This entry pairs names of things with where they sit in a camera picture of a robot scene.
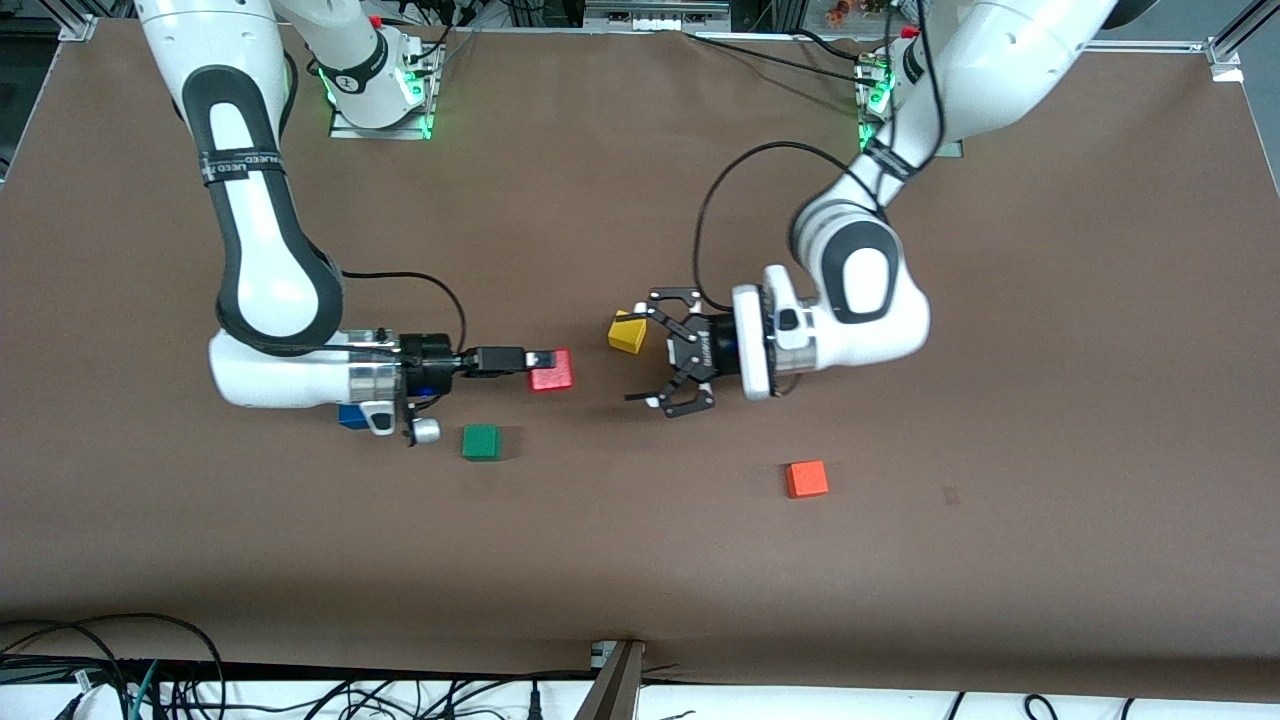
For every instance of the small metal bracket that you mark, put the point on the small metal bracket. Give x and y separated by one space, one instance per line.
602 655

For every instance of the green wooden block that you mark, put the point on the green wooden block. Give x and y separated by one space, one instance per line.
481 443

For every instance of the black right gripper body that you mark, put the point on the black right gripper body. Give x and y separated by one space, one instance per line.
432 357

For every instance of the orange wooden block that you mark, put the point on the orange wooden block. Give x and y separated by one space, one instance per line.
806 480

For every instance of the blue wooden block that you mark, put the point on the blue wooden block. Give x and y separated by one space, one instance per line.
350 418

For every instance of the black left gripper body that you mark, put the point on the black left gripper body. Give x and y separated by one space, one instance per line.
716 350

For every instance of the grey slanted beam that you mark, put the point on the grey slanted beam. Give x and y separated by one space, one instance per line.
615 690

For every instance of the yellow wooden block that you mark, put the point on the yellow wooden block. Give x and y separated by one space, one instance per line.
625 338

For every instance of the aluminium corner bracket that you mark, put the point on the aluminium corner bracket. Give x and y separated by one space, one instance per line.
1226 60

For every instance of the red wooden block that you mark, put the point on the red wooden block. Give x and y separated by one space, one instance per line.
555 378

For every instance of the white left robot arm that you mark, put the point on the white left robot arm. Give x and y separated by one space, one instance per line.
880 300

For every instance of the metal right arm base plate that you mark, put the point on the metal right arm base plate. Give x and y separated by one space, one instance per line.
345 131

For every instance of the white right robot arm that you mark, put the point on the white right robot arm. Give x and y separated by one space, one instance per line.
270 290

